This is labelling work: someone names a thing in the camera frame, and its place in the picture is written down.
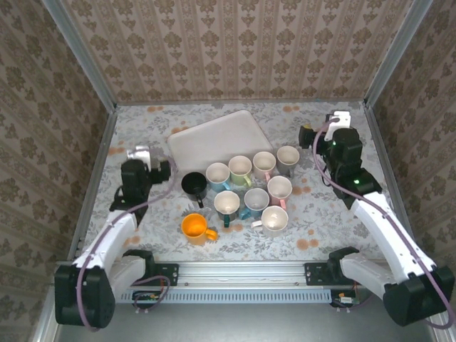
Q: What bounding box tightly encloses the grey mug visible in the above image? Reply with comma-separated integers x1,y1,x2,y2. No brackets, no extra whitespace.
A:
276,145,301,179

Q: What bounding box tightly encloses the black mug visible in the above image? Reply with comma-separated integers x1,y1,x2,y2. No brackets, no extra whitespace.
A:
180,171,208,209

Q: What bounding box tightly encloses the pink ceramic mug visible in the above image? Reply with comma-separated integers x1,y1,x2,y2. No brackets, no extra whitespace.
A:
252,150,278,182
266,175,294,209

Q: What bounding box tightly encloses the light blue mug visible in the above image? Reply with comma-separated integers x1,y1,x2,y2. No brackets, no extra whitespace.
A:
205,162,232,193

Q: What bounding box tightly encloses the orange mug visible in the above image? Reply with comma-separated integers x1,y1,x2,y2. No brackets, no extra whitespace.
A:
180,212,219,247

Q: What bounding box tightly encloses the dark green mug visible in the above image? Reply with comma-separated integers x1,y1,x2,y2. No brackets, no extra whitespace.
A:
213,190,241,229

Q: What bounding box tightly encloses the light green mug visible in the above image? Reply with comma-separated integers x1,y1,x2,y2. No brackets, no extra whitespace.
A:
228,155,254,189

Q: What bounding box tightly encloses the teal blue mug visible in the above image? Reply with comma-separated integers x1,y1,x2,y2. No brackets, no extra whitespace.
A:
238,187,271,221

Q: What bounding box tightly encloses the white mug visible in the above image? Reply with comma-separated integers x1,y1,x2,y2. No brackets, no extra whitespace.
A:
250,205,289,238

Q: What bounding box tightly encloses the white plastic tray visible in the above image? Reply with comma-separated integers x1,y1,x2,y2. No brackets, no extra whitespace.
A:
167,109,274,176

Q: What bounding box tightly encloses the floral tablecloth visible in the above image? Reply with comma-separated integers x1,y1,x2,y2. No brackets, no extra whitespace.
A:
78,100,411,263

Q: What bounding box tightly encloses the small connector board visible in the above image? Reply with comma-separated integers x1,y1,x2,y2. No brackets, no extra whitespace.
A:
330,289,361,309
132,290,161,309

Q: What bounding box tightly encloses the grey metal sheet panel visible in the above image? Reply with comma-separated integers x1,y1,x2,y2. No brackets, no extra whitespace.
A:
53,288,439,342

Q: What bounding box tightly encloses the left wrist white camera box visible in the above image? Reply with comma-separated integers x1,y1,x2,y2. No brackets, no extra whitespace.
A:
126,145,152,163

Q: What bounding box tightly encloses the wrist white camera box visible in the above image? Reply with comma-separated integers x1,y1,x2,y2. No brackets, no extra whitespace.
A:
126,145,152,163
326,110,353,130

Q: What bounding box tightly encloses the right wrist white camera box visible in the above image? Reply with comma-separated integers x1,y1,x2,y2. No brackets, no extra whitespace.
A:
326,110,353,130

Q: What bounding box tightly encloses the aluminium side rail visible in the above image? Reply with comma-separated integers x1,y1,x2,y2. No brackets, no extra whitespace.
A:
362,101,423,259
66,105,119,263

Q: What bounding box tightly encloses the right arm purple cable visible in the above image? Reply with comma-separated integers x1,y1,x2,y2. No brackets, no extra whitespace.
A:
312,119,452,329

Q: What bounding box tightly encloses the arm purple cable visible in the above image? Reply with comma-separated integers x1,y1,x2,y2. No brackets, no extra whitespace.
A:
76,148,178,332
312,119,452,329

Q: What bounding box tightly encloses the aluminium corner post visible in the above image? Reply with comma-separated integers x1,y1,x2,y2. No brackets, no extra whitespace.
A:
363,0,434,108
41,0,118,113

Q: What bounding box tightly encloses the long aluminium base rail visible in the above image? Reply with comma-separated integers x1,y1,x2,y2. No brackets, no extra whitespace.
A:
51,259,441,288

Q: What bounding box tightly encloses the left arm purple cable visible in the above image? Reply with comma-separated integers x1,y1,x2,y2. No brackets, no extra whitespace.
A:
76,148,178,332

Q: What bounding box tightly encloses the slotted grey cable duct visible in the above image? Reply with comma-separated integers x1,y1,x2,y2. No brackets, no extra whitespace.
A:
117,289,334,304

